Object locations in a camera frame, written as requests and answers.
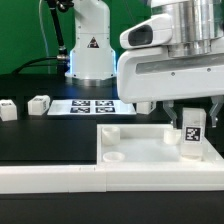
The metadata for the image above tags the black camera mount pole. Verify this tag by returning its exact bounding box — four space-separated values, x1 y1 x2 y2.
44 0 75 63

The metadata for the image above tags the white square tabletop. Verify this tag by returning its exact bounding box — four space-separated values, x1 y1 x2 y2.
97 124 216 163

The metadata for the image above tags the white L-shaped obstacle fence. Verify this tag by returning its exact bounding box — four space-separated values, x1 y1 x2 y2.
0 126 224 195

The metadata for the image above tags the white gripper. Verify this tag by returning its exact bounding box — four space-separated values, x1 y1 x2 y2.
117 13 224 128

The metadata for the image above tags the white marker sheet with tags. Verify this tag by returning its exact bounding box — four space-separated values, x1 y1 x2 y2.
48 99 136 115

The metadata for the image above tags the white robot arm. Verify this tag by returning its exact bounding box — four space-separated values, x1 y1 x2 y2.
65 0 224 123

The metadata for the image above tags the black cable on table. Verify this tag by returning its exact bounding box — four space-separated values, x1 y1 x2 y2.
11 57 68 75

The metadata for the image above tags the grey cable behind pole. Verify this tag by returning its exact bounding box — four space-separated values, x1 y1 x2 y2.
38 0 51 75

